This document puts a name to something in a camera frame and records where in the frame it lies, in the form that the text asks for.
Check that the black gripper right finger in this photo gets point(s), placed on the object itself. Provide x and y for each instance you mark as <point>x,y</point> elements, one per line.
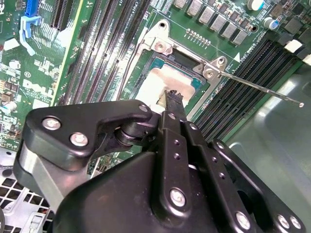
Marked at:
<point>212,170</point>

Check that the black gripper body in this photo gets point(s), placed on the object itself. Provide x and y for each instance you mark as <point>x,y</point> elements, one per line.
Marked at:
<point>109,201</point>

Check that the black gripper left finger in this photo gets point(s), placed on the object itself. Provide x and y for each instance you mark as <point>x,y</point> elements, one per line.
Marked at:
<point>73,121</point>

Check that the metal locking lever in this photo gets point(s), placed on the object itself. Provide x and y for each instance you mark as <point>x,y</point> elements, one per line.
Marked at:
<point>255,86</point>
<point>133,60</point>

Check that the metal socket cover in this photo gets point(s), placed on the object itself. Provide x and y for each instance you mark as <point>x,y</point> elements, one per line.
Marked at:
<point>162,100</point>

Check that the silver CPU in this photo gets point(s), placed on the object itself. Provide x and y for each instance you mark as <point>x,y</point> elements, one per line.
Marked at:
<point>175,80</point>

